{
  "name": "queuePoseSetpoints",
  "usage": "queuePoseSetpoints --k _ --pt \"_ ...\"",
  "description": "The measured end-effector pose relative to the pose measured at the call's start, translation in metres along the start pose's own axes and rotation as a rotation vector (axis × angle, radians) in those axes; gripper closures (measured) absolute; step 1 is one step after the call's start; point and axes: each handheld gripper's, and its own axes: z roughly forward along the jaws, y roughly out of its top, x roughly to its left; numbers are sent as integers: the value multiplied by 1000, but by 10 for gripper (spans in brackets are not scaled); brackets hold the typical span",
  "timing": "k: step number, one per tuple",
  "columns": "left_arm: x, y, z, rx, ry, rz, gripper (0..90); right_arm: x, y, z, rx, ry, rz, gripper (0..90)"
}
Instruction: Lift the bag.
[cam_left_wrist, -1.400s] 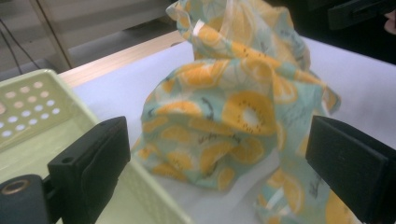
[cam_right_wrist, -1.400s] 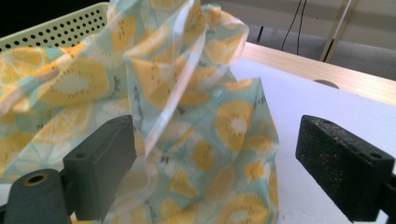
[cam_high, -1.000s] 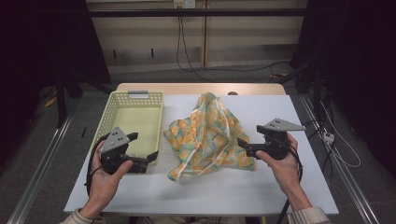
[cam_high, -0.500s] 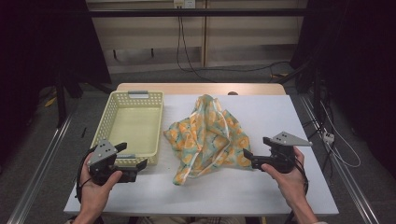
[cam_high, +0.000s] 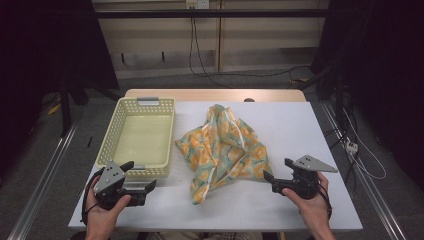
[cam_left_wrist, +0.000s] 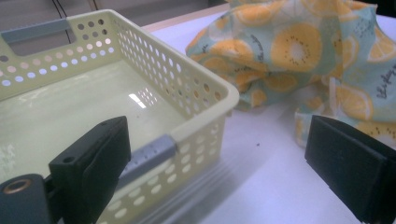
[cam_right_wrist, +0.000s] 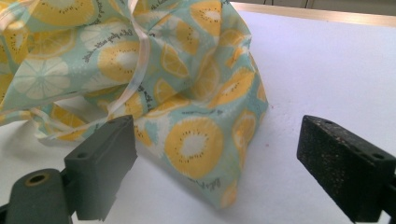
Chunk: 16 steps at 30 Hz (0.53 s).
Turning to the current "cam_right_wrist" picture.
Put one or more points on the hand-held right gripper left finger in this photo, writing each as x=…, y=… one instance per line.
x=102, y=161

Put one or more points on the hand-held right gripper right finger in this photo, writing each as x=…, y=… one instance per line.
x=345, y=171

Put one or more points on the fruit print cloth bag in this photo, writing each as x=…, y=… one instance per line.
x=130, y=68

